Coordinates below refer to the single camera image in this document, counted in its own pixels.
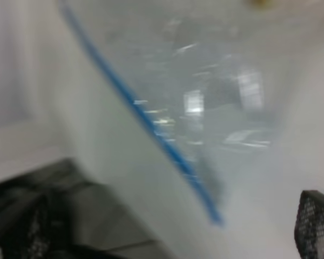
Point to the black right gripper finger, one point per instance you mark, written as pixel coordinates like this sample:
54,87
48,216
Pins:
309,225

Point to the clear blue-zip plastic bag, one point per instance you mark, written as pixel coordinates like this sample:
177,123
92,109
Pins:
233,89

